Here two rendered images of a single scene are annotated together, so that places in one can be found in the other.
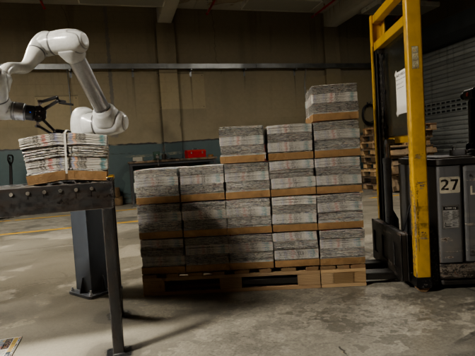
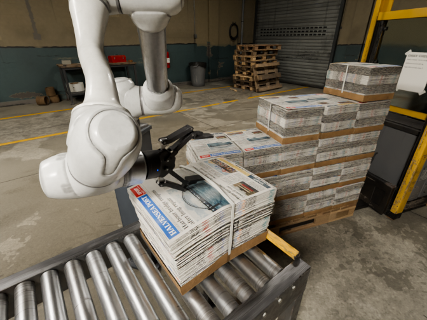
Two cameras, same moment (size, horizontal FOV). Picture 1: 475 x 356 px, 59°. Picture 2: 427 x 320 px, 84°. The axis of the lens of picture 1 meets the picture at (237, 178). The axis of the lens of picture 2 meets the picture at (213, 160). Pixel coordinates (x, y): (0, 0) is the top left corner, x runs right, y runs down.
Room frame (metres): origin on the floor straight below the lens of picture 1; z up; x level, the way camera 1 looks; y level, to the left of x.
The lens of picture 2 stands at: (1.52, 1.05, 1.45)
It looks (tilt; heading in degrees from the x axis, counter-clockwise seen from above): 27 degrees down; 338
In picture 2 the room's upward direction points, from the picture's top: straight up
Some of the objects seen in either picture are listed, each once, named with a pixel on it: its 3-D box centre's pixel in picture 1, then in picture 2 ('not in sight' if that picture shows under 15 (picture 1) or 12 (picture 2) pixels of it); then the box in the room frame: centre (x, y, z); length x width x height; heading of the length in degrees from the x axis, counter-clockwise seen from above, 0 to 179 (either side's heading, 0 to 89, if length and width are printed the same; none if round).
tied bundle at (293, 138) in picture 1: (286, 143); (320, 114); (2.84, -0.35, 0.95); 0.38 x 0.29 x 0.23; 179
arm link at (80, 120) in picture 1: (84, 123); (122, 99); (2.88, 1.02, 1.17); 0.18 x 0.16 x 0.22; 81
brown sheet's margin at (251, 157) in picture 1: (243, 158); (284, 129); (2.85, -0.05, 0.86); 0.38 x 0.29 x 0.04; 176
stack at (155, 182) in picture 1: (229, 224); (264, 183); (2.86, 0.08, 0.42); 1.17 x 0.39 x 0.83; 87
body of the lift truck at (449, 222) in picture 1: (456, 213); (399, 157); (2.79, -1.45, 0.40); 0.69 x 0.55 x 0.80; 177
